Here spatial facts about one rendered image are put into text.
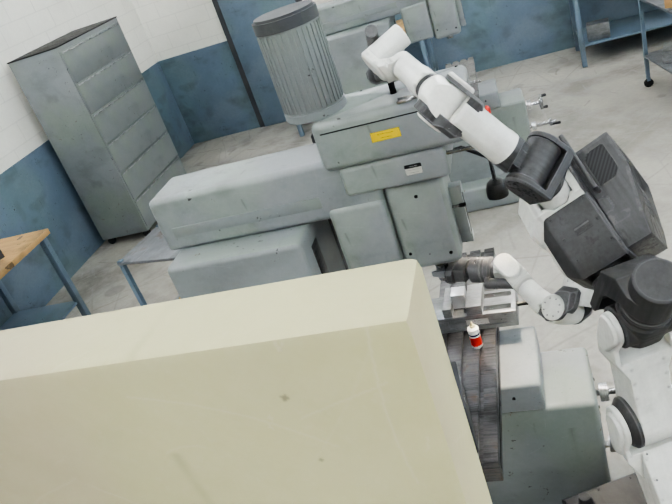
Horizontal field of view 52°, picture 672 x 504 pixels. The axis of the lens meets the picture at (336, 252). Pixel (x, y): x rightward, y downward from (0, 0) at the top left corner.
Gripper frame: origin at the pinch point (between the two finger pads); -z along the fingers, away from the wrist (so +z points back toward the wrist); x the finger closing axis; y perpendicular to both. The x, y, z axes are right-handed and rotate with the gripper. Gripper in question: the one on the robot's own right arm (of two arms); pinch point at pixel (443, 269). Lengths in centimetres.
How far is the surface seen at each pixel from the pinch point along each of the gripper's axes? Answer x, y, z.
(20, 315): -70, 97, -442
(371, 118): 14, -63, -1
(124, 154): -251, 35, -454
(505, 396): 12.2, 45.4, 16.7
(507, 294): -22.4, 26.5, 10.8
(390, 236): 14.8, -22.9, -6.7
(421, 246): 10.4, -16.1, 0.6
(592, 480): 4, 92, 38
